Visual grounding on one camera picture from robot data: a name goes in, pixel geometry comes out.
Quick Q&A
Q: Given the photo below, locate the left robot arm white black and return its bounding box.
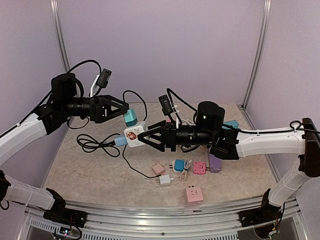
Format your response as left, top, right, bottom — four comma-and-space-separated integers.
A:
0, 61, 129, 223

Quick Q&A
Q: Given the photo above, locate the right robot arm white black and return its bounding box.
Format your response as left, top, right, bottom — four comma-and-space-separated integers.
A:
138, 101, 320, 222

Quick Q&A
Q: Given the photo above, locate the pink socket adapter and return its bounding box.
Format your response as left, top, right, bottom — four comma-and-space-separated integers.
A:
192, 161, 207, 176

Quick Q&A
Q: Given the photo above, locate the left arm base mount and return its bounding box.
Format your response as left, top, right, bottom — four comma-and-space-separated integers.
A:
43, 188, 88, 228

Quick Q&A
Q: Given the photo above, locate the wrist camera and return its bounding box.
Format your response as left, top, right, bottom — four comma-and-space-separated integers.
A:
158, 94, 182, 129
88, 68, 112, 97

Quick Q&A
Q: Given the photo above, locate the teal power strip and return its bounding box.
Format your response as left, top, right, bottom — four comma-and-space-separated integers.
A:
222, 120, 239, 130

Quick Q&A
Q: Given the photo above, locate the black usb cable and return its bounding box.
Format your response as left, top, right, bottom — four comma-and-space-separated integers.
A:
76, 133, 161, 180
121, 89, 148, 121

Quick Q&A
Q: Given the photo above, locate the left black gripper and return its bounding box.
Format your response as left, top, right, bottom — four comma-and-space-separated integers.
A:
61, 93, 129, 123

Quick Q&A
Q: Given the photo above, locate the pink charger plug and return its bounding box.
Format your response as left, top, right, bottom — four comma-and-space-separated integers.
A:
152, 163, 166, 176

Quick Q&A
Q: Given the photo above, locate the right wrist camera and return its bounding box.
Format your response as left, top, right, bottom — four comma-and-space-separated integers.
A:
158, 94, 182, 129

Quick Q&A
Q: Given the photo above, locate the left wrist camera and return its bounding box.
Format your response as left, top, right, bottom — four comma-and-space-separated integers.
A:
88, 68, 112, 97

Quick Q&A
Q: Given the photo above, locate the thin white usb cable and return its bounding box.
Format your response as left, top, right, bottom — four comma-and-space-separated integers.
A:
172, 157, 195, 183

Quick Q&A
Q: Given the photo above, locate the purple power strip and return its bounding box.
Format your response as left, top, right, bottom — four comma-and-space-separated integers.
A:
208, 154, 222, 173

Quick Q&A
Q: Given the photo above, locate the pink cube socket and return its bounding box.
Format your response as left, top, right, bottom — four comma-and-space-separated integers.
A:
184, 186, 204, 207

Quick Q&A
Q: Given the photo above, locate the light blue charger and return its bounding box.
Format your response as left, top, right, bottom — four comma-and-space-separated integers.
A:
114, 135, 128, 147

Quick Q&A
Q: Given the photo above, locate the left aluminium frame post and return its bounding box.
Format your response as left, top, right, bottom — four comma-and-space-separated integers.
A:
49, 0, 71, 72

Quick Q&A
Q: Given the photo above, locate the teal usb charger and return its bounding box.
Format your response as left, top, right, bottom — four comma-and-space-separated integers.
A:
123, 108, 138, 127

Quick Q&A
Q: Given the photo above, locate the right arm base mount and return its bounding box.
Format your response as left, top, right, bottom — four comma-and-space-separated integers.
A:
238, 188, 283, 227

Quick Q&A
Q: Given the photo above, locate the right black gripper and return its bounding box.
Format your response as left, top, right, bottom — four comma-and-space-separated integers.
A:
138, 119, 215, 151

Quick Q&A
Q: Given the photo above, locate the blue plug adapter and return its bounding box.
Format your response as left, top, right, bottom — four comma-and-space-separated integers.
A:
169, 159, 186, 174

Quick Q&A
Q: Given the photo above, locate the white cube socket adapter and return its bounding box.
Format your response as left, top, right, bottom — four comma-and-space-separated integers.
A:
123, 121, 148, 148

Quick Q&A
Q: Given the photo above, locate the white usb charger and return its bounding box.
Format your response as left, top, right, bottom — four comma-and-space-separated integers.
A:
155, 174, 174, 187

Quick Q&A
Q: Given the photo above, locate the right aluminium frame post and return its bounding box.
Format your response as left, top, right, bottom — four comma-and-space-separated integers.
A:
241, 0, 272, 111

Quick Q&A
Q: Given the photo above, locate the aluminium frame post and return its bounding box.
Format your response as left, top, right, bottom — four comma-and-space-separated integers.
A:
49, 0, 71, 72
241, 0, 272, 111

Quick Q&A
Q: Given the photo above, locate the front aluminium rail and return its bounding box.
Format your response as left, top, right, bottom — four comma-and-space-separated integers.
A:
17, 196, 310, 240

